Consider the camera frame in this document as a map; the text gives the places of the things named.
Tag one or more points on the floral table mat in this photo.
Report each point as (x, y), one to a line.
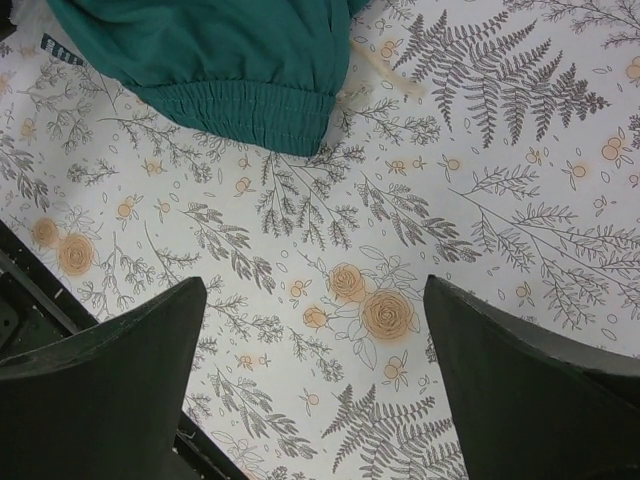
(494, 144)

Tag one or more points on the dark teal cloth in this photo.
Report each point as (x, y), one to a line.
(265, 73)

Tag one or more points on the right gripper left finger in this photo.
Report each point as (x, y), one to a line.
(104, 403)

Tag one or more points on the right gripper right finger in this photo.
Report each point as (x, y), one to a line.
(528, 403)

